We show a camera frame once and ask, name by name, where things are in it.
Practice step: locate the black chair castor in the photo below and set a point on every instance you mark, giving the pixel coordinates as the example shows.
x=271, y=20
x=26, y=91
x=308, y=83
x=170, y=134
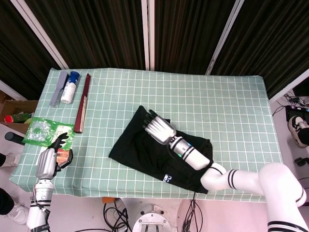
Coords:
x=300, y=162

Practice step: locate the green plastic packet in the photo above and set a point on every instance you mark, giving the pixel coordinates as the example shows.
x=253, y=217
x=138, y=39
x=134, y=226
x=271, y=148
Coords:
x=38, y=130

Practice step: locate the red toy fruit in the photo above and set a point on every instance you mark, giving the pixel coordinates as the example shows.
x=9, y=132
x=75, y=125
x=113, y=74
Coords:
x=9, y=119

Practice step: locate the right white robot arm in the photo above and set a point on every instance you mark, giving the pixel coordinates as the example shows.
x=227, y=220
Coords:
x=241, y=181

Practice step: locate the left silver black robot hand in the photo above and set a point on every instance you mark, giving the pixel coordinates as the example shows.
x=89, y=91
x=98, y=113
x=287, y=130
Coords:
x=46, y=164

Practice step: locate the black and white sneaker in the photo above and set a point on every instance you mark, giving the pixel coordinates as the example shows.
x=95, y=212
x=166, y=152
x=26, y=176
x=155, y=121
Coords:
x=297, y=128

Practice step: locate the brown printed card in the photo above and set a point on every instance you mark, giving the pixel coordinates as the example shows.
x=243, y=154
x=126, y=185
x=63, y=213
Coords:
x=64, y=154

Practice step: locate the black trouser leg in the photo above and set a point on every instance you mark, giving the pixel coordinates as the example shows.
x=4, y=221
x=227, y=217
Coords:
x=304, y=135
x=6, y=201

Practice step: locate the black electronic box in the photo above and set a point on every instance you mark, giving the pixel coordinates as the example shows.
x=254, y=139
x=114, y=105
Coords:
x=298, y=111

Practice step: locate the cardboard box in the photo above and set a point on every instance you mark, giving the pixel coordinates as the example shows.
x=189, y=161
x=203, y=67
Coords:
x=9, y=106

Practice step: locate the green checked tablecloth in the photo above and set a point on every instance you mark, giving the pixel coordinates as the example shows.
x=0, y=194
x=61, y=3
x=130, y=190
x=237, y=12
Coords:
x=217, y=108

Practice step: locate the white bottle with blue cap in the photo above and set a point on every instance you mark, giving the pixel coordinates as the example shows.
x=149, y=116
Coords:
x=68, y=90

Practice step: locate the long dark red box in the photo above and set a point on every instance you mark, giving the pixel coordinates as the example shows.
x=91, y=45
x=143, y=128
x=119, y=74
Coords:
x=83, y=104

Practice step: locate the green toy vegetable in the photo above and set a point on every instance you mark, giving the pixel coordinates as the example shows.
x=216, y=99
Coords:
x=23, y=117

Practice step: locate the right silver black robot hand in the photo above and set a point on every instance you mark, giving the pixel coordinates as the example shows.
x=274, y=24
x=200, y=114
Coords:
x=160, y=129

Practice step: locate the orange object under table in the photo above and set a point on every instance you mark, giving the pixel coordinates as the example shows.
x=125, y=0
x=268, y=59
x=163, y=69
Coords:
x=108, y=200

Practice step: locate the dark curtain partition panel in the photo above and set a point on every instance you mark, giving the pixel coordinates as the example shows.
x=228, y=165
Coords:
x=188, y=31
x=272, y=43
x=19, y=48
x=96, y=31

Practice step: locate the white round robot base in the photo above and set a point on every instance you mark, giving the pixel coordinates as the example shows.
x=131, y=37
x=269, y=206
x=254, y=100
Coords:
x=152, y=220

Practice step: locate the black T-shirt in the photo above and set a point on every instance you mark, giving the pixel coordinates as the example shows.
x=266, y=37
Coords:
x=135, y=149

